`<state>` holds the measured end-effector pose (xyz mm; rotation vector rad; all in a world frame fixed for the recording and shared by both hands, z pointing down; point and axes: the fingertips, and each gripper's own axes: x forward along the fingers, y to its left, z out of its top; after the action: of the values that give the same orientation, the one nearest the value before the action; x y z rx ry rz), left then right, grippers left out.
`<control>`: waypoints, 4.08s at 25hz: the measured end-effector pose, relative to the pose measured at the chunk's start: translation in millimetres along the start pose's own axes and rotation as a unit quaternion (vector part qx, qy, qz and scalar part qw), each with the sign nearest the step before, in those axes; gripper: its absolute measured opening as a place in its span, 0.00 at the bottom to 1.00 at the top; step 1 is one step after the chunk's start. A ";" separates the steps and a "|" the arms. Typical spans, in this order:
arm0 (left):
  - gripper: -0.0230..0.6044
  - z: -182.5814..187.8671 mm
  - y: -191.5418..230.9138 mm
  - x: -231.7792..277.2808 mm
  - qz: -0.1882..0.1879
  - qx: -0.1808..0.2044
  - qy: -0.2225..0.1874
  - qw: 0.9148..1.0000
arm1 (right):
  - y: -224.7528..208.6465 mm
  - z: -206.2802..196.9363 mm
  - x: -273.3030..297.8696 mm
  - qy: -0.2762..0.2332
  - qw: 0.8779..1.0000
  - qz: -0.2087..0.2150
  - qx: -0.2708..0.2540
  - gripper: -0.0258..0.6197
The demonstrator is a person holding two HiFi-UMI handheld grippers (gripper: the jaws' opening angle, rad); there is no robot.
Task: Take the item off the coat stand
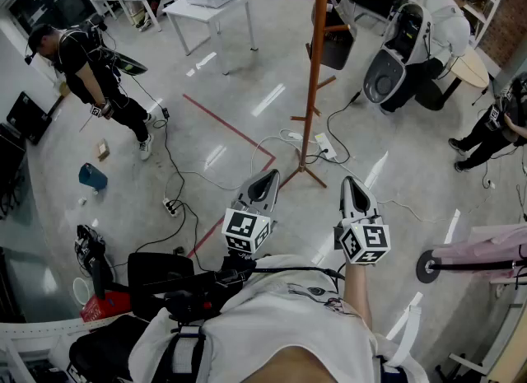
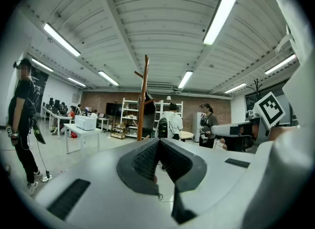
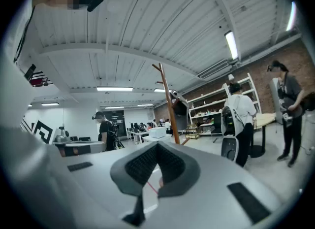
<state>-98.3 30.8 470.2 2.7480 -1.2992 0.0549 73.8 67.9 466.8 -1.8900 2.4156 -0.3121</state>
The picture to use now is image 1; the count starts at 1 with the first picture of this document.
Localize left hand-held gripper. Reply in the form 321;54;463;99
221;169;282;255

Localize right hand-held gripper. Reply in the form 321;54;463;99
333;175;392;265

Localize wooden coat rack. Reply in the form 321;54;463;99
279;0;352;189

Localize grey bag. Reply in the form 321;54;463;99
310;0;358;72

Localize person's right forearm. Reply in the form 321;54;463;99
343;261;374;333

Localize flat white power strip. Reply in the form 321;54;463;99
314;132;338;161

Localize white power strip black plugs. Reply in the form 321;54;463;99
161;196;183;218

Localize person's white shirt torso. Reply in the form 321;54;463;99
128;254;429;383

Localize white and grey hard shell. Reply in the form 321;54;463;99
361;2;434;105

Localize pink cloth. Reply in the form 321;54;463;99
431;223;527;280

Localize blue bin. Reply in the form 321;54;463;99
77;161;110;191

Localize round wooden table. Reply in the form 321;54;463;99
436;45;491;107

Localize black gear bundle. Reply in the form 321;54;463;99
73;223;115;288

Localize small white table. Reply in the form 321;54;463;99
161;0;259;77

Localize white cup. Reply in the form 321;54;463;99
72;277;91;306

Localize black backpack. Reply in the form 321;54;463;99
68;314;150;383

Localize black flat case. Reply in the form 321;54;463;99
5;91;54;147

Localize black body cable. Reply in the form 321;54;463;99
250;264;346;282

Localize black garment rail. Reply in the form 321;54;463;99
415;248;527;285

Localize long black floor cable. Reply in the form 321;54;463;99
130;75;207;272

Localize large black wall screen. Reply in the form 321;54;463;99
7;0;98;37

